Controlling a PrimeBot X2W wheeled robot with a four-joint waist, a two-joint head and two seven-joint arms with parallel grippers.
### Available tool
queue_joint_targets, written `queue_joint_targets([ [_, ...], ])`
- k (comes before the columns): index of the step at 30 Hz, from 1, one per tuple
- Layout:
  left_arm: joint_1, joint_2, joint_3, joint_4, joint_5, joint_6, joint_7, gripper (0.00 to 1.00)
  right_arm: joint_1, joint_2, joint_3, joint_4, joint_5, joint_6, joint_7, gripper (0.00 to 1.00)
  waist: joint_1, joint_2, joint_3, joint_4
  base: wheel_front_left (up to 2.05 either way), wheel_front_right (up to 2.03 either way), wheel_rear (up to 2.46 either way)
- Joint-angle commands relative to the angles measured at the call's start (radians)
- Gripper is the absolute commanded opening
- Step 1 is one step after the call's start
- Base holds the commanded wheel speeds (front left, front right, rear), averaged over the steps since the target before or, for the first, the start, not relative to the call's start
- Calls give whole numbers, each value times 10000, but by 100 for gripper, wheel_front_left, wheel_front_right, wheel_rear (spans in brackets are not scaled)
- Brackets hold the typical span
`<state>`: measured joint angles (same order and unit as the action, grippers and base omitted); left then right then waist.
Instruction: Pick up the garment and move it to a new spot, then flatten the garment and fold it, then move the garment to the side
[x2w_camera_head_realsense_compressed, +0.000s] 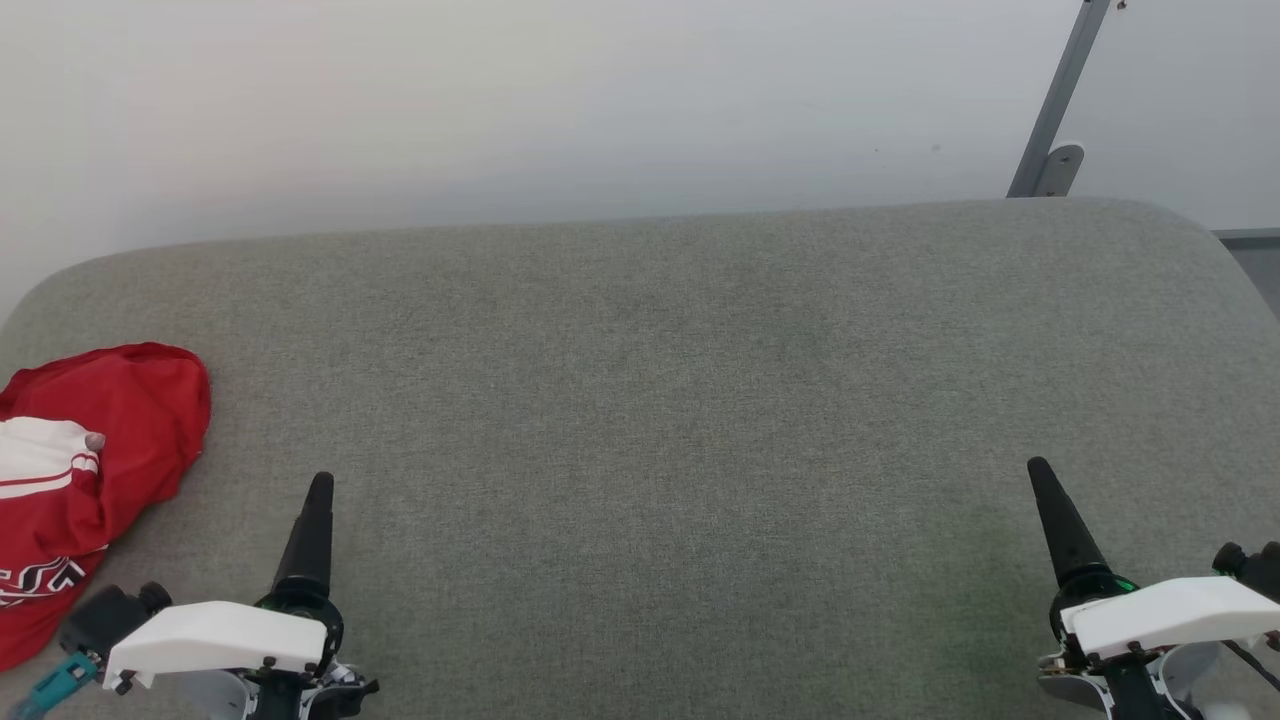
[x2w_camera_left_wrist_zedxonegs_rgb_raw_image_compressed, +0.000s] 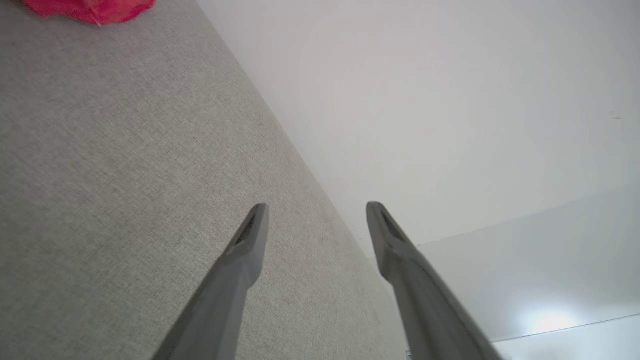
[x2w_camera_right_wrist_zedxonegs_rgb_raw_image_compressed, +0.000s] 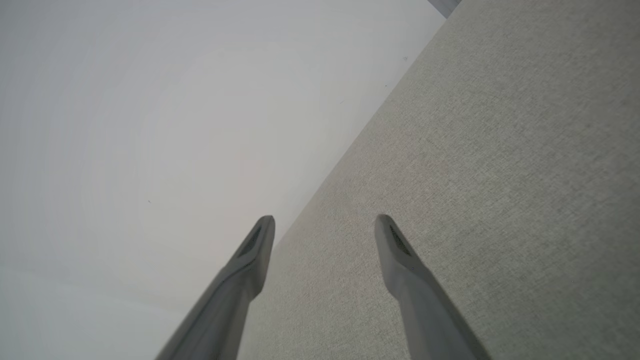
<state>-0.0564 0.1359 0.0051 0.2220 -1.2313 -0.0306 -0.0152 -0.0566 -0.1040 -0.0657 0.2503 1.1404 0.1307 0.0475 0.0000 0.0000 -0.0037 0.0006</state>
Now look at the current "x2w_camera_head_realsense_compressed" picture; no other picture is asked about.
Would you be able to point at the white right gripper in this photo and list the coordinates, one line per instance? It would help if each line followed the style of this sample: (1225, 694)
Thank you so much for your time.
(1160, 615)

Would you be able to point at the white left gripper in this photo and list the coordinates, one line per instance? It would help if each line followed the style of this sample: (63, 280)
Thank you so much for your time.
(220, 635)

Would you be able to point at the red and white shirt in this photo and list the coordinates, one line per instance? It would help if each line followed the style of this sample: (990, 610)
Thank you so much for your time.
(120, 420)

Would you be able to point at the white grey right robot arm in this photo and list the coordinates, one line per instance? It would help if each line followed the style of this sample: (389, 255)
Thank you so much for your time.
(1195, 680)

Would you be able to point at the grey skirting strip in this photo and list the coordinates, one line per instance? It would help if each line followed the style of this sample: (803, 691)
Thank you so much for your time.
(1250, 238)

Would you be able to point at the grey fabric sofa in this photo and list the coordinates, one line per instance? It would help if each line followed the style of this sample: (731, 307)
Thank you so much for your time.
(660, 420)

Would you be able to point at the grey metal pole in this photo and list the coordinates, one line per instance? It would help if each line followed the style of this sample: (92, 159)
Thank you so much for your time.
(1062, 90)

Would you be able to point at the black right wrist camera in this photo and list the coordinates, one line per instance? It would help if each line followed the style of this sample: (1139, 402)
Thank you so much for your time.
(1250, 565)

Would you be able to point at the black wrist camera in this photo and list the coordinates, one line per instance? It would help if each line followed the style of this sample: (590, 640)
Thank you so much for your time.
(1250, 565)
(110, 615)

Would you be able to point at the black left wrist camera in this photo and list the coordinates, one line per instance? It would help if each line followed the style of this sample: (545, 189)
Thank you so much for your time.
(110, 615)

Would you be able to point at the grey metal bracket plate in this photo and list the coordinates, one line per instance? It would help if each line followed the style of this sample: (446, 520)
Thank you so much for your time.
(1062, 168)

